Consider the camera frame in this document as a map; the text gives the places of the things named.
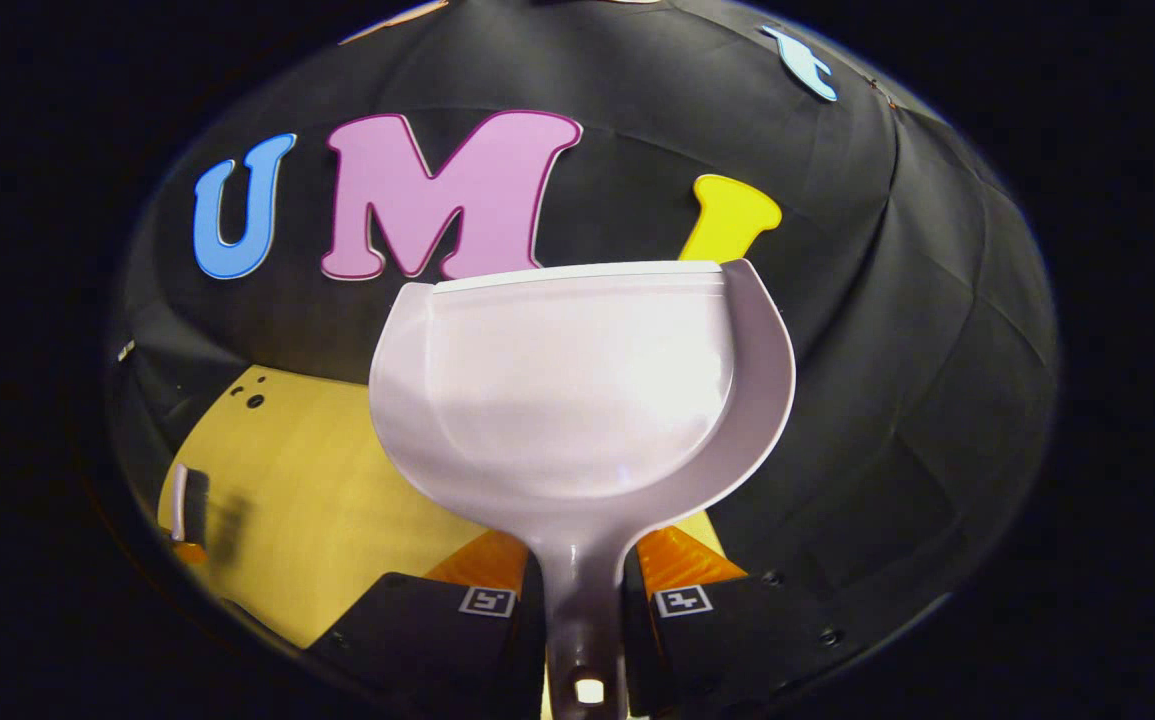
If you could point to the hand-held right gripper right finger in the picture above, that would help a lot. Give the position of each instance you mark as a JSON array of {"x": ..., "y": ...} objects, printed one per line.
[{"x": 737, "y": 640}]

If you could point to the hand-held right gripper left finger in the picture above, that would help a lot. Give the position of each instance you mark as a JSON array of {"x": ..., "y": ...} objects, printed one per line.
[{"x": 417, "y": 635}]

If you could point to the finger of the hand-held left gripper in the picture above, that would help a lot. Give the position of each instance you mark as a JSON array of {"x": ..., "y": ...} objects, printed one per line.
[{"x": 190, "y": 553}]

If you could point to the small pink broom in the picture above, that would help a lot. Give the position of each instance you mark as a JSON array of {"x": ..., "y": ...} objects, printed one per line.
[{"x": 180, "y": 500}]

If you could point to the pink dustpan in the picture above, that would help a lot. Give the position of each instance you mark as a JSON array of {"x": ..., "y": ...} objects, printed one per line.
[{"x": 577, "y": 390}]

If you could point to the yellow wooden desktop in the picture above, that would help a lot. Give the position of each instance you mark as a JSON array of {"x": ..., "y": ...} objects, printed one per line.
[{"x": 317, "y": 500}]

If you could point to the black backdrop cloth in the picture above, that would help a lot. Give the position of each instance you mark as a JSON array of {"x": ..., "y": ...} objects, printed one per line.
[{"x": 887, "y": 350}]

